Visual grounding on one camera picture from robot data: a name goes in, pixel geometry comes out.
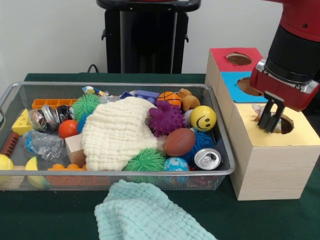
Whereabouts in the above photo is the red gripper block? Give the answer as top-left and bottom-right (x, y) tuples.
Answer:
(250, 59), (320, 134)

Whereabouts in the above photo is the cream knitted cloth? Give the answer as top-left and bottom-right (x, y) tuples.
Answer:
(81, 96), (167, 172)

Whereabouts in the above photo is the mint green knitted cloth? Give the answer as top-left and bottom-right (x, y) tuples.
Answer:
(95, 179), (216, 240)

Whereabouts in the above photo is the wooden box with three holes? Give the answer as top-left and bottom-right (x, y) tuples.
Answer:
(205, 47), (320, 202)

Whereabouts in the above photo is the yellow smiley face ball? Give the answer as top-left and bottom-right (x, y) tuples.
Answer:
(190, 105), (217, 132)

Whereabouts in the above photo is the silver drink can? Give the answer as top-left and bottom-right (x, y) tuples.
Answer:
(194, 148), (222, 171)

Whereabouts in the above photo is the brown toy football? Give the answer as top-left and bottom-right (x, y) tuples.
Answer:
(165, 128), (196, 157)

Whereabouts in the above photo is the orange toy basketball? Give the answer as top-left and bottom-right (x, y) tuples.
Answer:
(157, 91), (183, 108)

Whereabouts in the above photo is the purple spiky ball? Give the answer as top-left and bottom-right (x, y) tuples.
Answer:
(148, 101), (187, 138)

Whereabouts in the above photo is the green spiky ball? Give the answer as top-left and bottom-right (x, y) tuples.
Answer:
(73, 93), (101, 121)
(123, 148), (167, 186)

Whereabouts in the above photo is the plain wooden block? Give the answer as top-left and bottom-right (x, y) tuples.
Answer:
(65, 133), (87, 168)

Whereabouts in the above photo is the red ball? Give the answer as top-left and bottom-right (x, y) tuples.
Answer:
(58, 119), (80, 140)

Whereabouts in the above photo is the orange toy brick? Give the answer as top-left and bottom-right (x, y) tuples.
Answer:
(47, 163), (89, 174)

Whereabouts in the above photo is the orange plastic tray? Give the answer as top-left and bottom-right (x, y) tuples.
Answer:
(32, 98), (80, 110)

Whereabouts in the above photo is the yellow cheese wedge toy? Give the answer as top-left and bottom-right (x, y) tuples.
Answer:
(12, 108), (35, 136)

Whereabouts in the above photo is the plain yellow ball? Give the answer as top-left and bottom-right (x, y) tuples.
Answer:
(0, 153), (16, 190)

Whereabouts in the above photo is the shallow wire mesh bin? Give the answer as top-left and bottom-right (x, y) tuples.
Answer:
(0, 81), (237, 192)

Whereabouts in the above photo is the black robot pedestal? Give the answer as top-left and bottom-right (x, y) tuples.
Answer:
(96, 0), (202, 75)

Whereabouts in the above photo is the black cable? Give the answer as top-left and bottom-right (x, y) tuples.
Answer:
(87, 63), (101, 75)

